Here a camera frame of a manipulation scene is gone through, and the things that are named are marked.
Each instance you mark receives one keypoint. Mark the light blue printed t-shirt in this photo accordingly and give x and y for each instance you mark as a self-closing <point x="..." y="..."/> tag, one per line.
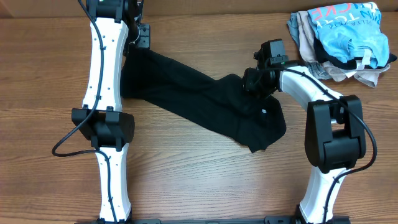
<point x="351" y="30"/>

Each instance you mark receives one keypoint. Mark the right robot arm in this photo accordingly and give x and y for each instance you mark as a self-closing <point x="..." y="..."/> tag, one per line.
<point x="334" y="130"/>

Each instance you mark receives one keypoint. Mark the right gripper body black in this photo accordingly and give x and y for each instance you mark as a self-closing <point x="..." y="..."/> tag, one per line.
<point x="252" y="81"/>

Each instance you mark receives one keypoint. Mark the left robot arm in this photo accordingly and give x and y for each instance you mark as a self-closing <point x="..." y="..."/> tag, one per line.
<point x="115" y="29"/>

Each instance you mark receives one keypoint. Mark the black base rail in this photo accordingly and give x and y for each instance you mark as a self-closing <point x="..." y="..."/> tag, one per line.
<point x="211" y="221"/>

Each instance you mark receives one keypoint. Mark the black folded garment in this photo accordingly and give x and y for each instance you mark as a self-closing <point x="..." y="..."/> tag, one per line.
<point x="322" y="57"/>

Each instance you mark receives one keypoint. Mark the beige folded garment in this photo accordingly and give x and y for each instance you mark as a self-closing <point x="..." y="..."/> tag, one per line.
<point x="368" y="77"/>

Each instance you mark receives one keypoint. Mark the black t-shirt with logo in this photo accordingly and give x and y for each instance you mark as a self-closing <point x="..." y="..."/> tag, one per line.
<point x="221" y="106"/>

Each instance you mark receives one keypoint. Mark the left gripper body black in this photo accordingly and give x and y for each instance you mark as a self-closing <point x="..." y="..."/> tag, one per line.
<point x="142" y="36"/>

